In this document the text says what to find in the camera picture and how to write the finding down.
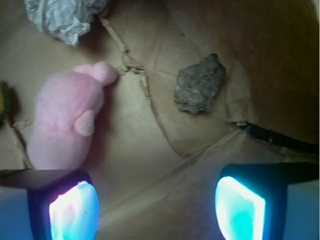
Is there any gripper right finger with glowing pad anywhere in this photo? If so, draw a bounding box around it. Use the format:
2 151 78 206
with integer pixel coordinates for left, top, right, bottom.
215 162 320 240

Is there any brown grey rock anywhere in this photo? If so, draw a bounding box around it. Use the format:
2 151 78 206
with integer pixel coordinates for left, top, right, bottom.
173 53 227 114

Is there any brown paper bag tray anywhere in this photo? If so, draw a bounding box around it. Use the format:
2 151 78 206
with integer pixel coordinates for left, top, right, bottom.
0 0 320 240

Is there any yellow sponge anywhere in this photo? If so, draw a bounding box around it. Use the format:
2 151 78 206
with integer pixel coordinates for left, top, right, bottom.
0 81 10 125

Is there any crumpled white paper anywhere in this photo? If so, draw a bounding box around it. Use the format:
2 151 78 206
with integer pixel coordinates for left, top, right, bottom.
24 0 109 47

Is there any pink plush bunny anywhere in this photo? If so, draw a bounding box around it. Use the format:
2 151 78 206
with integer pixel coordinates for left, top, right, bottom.
26 61 118 170

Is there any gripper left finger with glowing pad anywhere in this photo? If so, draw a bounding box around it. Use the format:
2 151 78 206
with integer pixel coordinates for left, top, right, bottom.
0 169 100 240

